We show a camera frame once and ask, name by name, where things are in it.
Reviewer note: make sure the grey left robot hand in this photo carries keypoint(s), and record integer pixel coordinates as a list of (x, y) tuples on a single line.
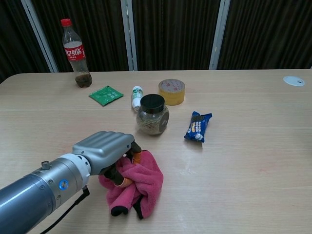
[(104, 148)]

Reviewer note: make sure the pink microfiber cloth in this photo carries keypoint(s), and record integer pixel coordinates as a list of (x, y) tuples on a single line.
[(143, 180)]

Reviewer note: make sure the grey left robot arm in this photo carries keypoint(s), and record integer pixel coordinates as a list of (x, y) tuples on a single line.
[(36, 192)]

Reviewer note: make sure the green foil sachet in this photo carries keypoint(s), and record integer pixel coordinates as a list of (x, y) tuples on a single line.
[(106, 95)]

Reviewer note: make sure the glass jar with black lid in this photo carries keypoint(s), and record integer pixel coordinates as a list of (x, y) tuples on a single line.
[(152, 117)]

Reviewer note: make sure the small white green bottle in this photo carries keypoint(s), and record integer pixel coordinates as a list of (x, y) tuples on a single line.
[(137, 97)]

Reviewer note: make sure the yellow tape roll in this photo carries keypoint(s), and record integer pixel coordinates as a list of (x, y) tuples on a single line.
[(172, 92)]

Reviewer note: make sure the blue biscuit packet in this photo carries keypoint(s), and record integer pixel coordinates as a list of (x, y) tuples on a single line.
[(198, 126)]

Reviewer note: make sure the cola bottle with red cap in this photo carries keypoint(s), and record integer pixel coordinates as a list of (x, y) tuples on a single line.
[(76, 53)]

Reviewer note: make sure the grey metal partition post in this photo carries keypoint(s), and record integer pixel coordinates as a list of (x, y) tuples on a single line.
[(128, 34), (40, 36), (219, 34)]

